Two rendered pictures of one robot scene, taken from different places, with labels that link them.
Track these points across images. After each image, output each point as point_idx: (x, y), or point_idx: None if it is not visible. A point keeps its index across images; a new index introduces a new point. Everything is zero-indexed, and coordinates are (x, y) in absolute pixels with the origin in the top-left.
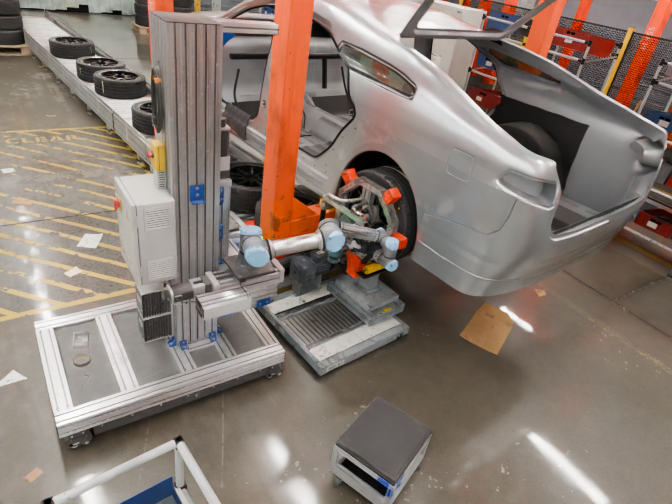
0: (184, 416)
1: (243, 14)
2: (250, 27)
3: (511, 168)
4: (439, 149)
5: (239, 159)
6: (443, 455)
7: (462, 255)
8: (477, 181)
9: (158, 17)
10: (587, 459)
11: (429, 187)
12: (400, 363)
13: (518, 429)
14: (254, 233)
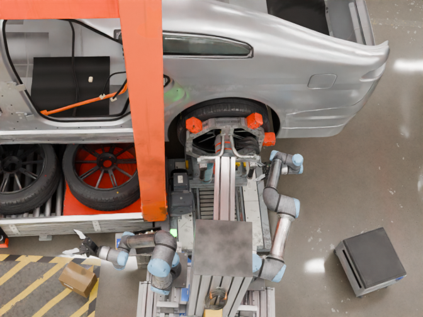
0: None
1: None
2: (230, 186)
3: (371, 69)
4: (297, 79)
5: None
6: (367, 218)
7: (331, 121)
8: (340, 84)
9: (226, 276)
10: (406, 139)
11: (289, 100)
12: (284, 187)
13: (371, 158)
14: (261, 263)
